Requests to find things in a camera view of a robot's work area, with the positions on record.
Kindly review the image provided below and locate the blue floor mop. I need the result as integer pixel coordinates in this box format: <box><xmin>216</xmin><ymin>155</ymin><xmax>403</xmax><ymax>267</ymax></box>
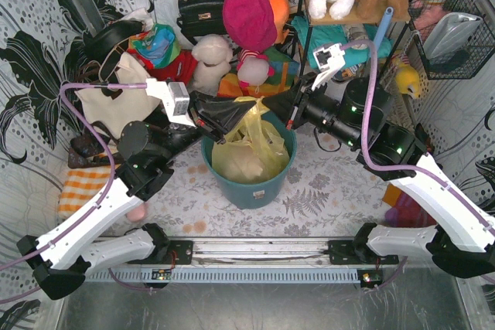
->
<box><xmin>374</xmin><ymin>7</ymin><xmax>394</xmax><ymax>50</ymax></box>

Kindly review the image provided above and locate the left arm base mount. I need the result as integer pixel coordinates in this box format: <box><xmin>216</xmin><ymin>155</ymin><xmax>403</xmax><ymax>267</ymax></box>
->
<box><xmin>128</xmin><ymin>240</ymin><xmax>193</xmax><ymax>265</ymax></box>

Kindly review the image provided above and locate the magenta cloth bag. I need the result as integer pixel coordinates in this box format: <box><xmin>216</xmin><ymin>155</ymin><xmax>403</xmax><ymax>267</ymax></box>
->
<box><xmin>222</xmin><ymin>0</ymin><xmax>277</xmax><ymax>53</ymax></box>

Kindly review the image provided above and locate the red purple sock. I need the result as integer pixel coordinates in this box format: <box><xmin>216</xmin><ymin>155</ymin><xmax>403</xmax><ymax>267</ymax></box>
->
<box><xmin>382</xmin><ymin>184</ymin><xmax>436</xmax><ymax>228</ymax></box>

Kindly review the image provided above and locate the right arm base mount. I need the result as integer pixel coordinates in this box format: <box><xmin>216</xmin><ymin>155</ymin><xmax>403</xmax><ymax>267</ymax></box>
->
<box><xmin>326</xmin><ymin>239</ymin><xmax>399</xmax><ymax>266</ymax></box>

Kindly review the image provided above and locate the silver foil pouch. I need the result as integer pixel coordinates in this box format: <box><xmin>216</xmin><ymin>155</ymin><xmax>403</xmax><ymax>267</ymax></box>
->
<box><xmin>423</xmin><ymin>12</ymin><xmax>483</xmax><ymax>60</ymax></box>

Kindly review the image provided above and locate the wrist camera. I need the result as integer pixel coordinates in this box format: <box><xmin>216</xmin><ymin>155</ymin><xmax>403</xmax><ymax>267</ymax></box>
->
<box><xmin>145</xmin><ymin>78</ymin><xmax>195</xmax><ymax>127</ymax></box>
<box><xmin>311</xmin><ymin>43</ymin><xmax>345</xmax><ymax>91</ymax></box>

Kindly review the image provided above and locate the black leather handbag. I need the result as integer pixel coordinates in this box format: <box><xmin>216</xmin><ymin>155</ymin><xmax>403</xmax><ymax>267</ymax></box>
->
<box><xmin>176</xmin><ymin>0</ymin><xmax>227</xmax><ymax>46</ymax></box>

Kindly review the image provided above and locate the black round hat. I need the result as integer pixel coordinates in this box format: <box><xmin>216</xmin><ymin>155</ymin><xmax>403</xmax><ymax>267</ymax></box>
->
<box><xmin>84</xmin><ymin>20</ymin><xmax>144</xmax><ymax>62</ymax></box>

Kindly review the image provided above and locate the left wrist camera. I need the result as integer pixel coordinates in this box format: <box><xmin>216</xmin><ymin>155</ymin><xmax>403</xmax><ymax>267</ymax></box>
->
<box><xmin>145</xmin><ymin>78</ymin><xmax>195</xmax><ymax>127</ymax></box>

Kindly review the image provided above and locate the brown patterned bag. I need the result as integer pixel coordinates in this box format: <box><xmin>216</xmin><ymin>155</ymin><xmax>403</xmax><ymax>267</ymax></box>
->
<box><xmin>68</xmin><ymin>121</ymin><xmax>124</xmax><ymax>169</ymax></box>

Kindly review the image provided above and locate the teal trash bin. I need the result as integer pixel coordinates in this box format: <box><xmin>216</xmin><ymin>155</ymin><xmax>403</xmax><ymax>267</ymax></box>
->
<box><xmin>201</xmin><ymin>113</ymin><xmax>297</xmax><ymax>209</ymax></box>

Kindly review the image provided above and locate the colourful printed bag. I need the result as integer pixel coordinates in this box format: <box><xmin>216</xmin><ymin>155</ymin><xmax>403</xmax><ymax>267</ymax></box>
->
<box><xmin>127</xmin><ymin>24</ymin><xmax>181</xmax><ymax>70</ymax></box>

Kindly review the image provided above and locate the wooden metal shelf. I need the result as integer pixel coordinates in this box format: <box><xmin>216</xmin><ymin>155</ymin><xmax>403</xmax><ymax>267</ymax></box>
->
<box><xmin>296</xmin><ymin>0</ymin><xmax>410</xmax><ymax>78</ymax></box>

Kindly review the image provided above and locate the yellow duck plush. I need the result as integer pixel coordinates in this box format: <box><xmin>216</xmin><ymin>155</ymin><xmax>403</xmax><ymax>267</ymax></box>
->
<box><xmin>392</xmin><ymin>55</ymin><xmax>421</xmax><ymax>100</ymax></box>

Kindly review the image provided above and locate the black wire basket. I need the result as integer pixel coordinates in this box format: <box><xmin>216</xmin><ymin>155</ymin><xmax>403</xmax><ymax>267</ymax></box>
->
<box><xmin>408</xmin><ymin>0</ymin><xmax>491</xmax><ymax>80</ymax></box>

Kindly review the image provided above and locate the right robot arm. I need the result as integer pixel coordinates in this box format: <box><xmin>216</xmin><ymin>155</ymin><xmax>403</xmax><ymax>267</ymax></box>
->
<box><xmin>262</xmin><ymin>73</ymin><xmax>494</xmax><ymax>278</ymax></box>

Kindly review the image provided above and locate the orange checkered cloth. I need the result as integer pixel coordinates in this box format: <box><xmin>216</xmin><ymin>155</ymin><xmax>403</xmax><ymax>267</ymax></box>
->
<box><xmin>57</xmin><ymin>166</ymin><xmax>111</xmax><ymax>219</ymax></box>

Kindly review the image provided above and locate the cream canvas tote bag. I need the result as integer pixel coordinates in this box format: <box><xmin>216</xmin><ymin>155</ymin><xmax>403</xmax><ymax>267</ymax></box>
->
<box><xmin>76</xmin><ymin>53</ymin><xmax>161</xmax><ymax>138</ymax></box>

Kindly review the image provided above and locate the cream plush bear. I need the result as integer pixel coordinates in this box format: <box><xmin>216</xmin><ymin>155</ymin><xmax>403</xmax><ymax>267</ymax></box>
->
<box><xmin>192</xmin><ymin>34</ymin><xmax>233</xmax><ymax>96</ymax></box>

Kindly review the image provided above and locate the pink glasses case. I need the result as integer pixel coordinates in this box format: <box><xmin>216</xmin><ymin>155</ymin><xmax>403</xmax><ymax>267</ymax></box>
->
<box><xmin>126</xmin><ymin>202</ymin><xmax>148</xmax><ymax>223</ymax></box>

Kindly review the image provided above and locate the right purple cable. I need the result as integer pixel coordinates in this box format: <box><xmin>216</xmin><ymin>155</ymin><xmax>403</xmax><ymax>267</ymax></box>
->
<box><xmin>342</xmin><ymin>39</ymin><xmax>495</xmax><ymax>292</ymax></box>

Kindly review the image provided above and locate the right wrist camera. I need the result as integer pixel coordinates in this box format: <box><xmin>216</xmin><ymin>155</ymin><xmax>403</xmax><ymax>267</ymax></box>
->
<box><xmin>311</xmin><ymin>43</ymin><xmax>345</xmax><ymax>91</ymax></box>

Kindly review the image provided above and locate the orange plush toy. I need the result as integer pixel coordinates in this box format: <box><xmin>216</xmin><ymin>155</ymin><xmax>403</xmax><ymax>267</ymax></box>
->
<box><xmin>269</xmin><ymin>0</ymin><xmax>290</xmax><ymax>44</ymax></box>

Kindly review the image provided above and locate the teal folded cloth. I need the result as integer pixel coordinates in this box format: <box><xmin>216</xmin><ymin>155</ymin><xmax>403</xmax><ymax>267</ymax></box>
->
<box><xmin>291</xmin><ymin>16</ymin><xmax>392</xmax><ymax>70</ymax></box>

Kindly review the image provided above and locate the rainbow striped cloth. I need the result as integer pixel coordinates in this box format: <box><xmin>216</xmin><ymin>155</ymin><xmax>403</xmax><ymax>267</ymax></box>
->
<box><xmin>217</xmin><ymin>46</ymin><xmax>299</xmax><ymax>97</ymax></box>

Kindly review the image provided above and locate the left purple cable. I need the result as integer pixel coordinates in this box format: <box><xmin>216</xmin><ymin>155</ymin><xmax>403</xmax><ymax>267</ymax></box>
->
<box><xmin>0</xmin><ymin>81</ymin><xmax>171</xmax><ymax>304</ymax></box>

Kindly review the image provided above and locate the purple cable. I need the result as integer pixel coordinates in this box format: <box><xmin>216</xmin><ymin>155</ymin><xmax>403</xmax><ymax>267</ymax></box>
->
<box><xmin>342</xmin><ymin>39</ymin><xmax>495</xmax><ymax>292</ymax></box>
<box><xmin>0</xmin><ymin>81</ymin><xmax>171</xmax><ymax>304</ymax></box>

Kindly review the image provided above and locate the white pink plush doll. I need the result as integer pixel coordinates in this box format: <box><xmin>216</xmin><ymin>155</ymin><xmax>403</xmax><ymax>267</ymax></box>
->
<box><xmin>237</xmin><ymin>49</ymin><xmax>275</xmax><ymax>88</ymax></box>

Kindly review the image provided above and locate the yellow trash bag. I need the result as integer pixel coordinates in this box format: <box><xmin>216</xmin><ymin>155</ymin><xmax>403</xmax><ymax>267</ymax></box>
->
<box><xmin>211</xmin><ymin>97</ymin><xmax>290</xmax><ymax>185</ymax></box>

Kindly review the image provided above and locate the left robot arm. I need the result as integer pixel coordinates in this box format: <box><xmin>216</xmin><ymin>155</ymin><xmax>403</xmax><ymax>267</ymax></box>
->
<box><xmin>17</xmin><ymin>92</ymin><xmax>256</xmax><ymax>300</ymax></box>

